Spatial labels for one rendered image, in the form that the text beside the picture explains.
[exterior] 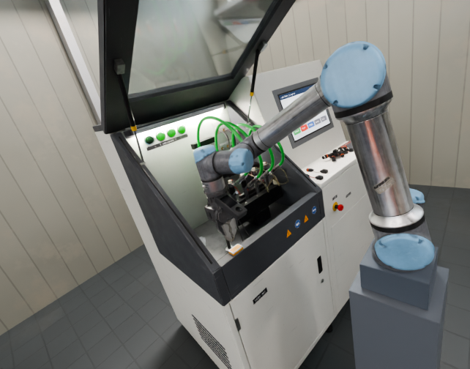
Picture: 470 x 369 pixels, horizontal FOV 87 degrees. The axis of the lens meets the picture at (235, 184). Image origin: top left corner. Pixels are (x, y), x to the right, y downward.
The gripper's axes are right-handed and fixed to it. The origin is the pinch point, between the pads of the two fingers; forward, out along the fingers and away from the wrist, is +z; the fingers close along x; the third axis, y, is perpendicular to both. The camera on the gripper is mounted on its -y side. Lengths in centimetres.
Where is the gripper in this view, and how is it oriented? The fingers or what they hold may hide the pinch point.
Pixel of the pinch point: (232, 239)
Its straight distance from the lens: 93.3
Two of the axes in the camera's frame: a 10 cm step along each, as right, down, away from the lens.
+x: -7.3, 4.0, -5.5
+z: 2.3, 9.1, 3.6
